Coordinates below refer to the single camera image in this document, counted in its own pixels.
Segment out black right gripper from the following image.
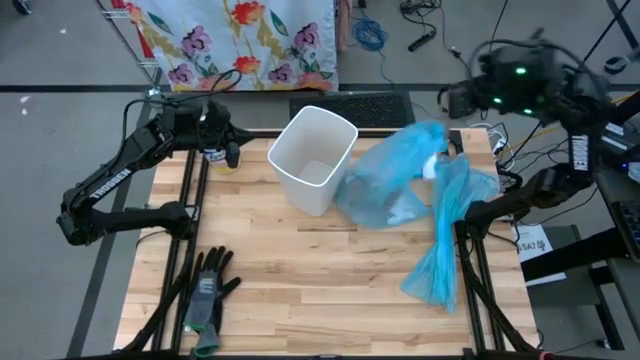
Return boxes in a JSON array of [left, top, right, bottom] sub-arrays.
[[447, 44, 569, 120]]

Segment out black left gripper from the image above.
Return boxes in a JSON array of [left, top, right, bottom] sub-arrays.
[[169, 99, 251, 169]]

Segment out white plastic trash bin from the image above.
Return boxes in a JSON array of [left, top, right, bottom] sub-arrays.
[[266, 104, 360, 217]]

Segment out blue trash bag liner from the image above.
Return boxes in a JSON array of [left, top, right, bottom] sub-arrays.
[[333, 119, 450, 231]]

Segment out loose blue trash bag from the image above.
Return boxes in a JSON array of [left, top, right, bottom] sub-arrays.
[[399, 152, 501, 315]]

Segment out Lysol wipes canister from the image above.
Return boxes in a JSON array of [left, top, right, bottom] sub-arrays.
[[202, 148, 242, 176]]

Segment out white power strip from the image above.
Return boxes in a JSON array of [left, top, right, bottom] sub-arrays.
[[487, 123, 510, 157]]

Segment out black power strip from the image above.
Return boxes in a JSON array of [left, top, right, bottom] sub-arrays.
[[407, 29, 438, 53]]

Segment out white bottle with blue cap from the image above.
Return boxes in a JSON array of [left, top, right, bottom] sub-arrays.
[[422, 152, 441, 181]]

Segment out black floor mat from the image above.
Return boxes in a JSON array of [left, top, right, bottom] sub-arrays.
[[289, 91, 418, 130]]

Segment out yellow rod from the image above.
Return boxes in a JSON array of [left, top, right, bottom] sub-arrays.
[[504, 91, 640, 151]]

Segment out floral print curtain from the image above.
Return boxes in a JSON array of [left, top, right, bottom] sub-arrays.
[[112, 0, 340, 93]]

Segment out pinkish hanging cloth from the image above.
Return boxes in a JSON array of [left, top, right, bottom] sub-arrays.
[[336, 0, 354, 53]]

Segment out grey black work glove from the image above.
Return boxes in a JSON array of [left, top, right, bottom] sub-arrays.
[[182, 245, 242, 335], [192, 327, 222, 359]]

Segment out white paper sign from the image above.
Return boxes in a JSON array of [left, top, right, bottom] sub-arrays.
[[514, 223, 569, 287]]

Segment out black chair base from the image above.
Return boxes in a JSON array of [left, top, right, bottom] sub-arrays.
[[602, 0, 640, 76]]

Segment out black desktop device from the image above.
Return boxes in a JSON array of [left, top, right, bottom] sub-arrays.
[[597, 119, 640, 172]]

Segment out black side table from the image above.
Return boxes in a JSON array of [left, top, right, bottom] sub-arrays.
[[519, 117, 640, 351]]

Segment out black keyboard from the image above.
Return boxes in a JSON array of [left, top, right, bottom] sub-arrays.
[[610, 198, 640, 264]]

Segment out coiled black cable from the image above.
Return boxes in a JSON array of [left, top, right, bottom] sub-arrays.
[[436, 81, 450, 120]]

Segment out black aluminium table frame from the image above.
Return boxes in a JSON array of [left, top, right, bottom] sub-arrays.
[[117, 127, 544, 360]]

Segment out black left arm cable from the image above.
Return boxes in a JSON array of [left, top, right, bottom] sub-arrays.
[[121, 68, 243, 146]]

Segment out black cable bundle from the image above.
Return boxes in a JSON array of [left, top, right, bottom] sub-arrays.
[[398, 0, 444, 16]]

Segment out coiled blue cable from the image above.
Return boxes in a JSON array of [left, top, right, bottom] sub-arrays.
[[351, 13, 396, 85]]

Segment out metal wire rack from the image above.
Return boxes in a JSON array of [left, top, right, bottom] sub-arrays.
[[97, 0, 169, 110]]

